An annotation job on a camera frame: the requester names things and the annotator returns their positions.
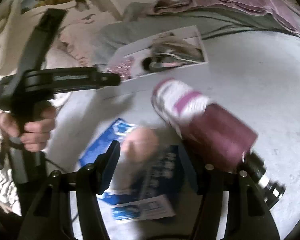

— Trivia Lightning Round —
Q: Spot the blue eye mask packet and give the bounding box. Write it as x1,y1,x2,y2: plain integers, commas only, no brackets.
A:
78,117,186,222

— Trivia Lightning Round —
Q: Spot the purple striped blanket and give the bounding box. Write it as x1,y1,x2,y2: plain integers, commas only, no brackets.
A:
145,0,300,35

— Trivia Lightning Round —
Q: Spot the person's left hand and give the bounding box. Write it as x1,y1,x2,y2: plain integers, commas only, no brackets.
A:
0,104,56,152

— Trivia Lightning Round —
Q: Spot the white shallow box tray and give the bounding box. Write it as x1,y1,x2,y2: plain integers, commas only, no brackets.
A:
103,25,208,81

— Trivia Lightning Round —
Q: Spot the pink sequin pouch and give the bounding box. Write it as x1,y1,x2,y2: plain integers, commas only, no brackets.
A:
105,56,135,81

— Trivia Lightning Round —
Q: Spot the pink ruffled pillow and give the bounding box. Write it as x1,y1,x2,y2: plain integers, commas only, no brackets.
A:
59,15,109,66

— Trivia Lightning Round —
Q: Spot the white quilted blanket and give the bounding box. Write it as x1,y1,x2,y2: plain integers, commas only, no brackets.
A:
0,0,21,69

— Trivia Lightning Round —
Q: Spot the grey-green fleece blanket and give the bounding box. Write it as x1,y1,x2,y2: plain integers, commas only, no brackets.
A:
91,2,294,66

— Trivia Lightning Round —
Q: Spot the plaid plush panda toy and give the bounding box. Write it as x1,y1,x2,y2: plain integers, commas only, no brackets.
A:
142,33,204,73

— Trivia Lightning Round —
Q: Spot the purple pump bottle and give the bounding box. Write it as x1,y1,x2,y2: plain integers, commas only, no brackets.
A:
151,78,286,209

